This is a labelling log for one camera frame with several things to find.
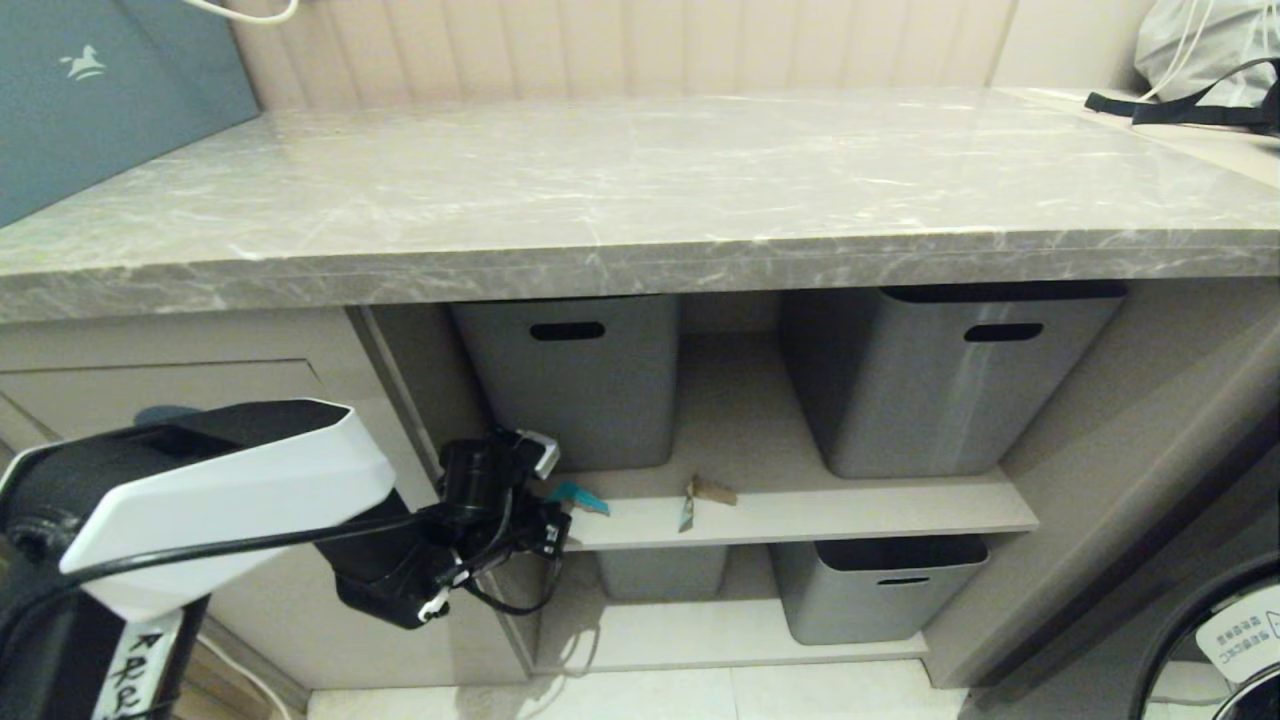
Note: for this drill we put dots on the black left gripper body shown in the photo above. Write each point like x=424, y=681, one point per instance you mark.
x=545, y=530

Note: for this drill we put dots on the small teal cardboard scrap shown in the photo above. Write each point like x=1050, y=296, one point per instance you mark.
x=585, y=498

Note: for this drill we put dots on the brown cardboard scrap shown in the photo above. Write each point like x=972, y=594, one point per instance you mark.
x=712, y=490

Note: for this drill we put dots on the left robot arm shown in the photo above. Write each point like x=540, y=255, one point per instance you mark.
x=220, y=480

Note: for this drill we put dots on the small gray storage bin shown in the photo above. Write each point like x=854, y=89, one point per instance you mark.
x=660, y=575

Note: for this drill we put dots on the beige shelf board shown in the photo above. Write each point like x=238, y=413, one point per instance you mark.
x=800, y=510
x=700, y=640

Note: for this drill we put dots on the open gray storage bin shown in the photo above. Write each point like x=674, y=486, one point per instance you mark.
x=870, y=610

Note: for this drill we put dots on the large gray storage bin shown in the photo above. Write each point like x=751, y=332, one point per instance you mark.
x=930, y=400

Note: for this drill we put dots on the beige trash flap door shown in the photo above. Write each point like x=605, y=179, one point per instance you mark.
x=150, y=385

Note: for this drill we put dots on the gray washing machine front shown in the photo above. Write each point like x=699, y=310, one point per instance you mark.
x=1100, y=650

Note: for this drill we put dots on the teal box with horse logo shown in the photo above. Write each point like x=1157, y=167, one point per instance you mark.
x=100, y=100

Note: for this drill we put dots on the chrome glass washer door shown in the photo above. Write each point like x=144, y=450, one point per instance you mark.
x=1170, y=680

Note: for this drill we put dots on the white warning sticker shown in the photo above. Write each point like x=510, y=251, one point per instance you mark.
x=1245, y=635

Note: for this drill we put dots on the gray fabric bag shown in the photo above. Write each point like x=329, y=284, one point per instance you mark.
x=1210, y=40

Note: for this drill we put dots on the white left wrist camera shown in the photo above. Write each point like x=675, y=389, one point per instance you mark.
x=540, y=452

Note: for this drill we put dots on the beige cabinet frame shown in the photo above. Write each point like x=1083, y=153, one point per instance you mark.
x=1100, y=450

